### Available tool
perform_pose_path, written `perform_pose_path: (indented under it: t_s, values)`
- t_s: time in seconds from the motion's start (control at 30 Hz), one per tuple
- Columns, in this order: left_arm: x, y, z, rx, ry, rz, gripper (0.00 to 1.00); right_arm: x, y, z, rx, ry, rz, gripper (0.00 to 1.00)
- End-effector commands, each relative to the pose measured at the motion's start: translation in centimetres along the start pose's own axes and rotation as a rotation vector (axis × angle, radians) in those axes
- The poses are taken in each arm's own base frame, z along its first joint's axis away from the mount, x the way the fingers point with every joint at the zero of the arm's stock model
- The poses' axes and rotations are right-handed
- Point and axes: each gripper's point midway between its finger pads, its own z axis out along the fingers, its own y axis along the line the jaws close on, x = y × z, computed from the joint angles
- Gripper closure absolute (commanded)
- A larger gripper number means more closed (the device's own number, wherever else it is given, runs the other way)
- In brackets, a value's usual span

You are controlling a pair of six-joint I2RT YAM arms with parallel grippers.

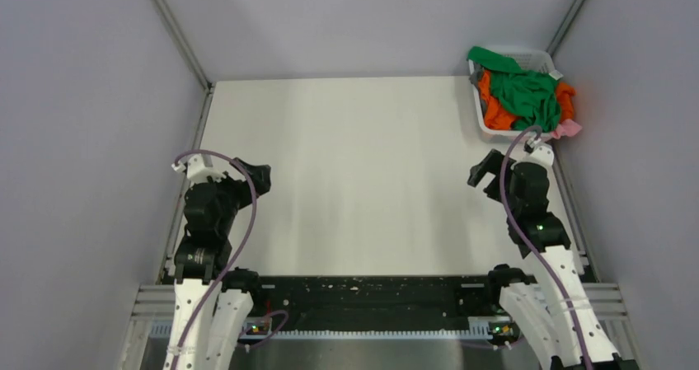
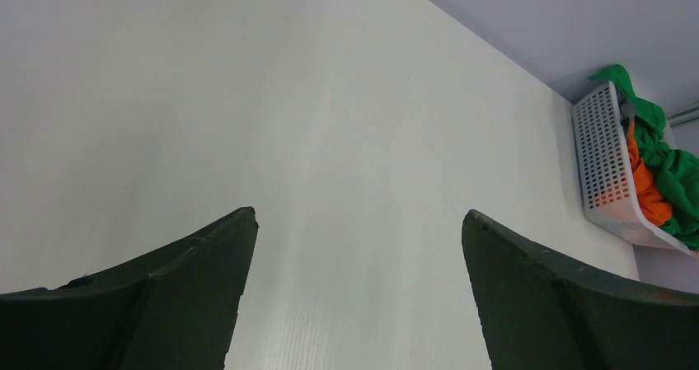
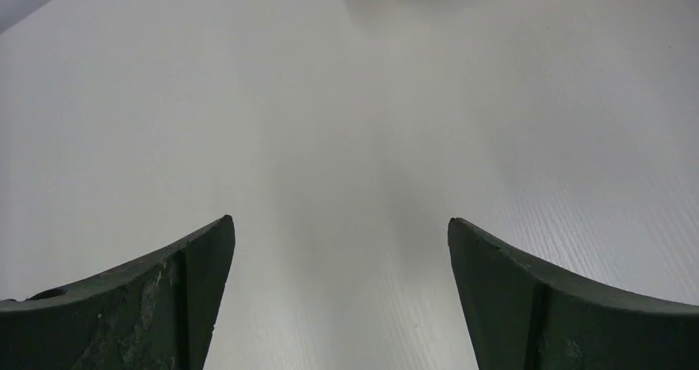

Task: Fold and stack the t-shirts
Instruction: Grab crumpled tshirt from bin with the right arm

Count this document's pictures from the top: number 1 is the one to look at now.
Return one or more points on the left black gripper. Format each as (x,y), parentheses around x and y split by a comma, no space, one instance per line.
(261,175)

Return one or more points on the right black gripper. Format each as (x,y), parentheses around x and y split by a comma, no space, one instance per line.
(492,163)

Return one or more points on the green t-shirt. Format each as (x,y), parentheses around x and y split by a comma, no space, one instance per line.
(515,98)

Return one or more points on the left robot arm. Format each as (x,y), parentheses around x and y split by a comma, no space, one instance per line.
(212,298)

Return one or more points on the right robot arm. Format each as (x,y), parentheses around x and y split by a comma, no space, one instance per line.
(546,300)

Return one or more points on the orange t-shirt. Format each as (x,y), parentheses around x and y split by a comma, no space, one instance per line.
(564,95)

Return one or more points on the pink garment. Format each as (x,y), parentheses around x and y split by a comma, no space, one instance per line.
(566,128)

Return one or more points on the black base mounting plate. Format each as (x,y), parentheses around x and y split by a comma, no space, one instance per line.
(375,303)

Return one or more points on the aluminium frame rail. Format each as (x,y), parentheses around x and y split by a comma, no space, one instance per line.
(485,328)

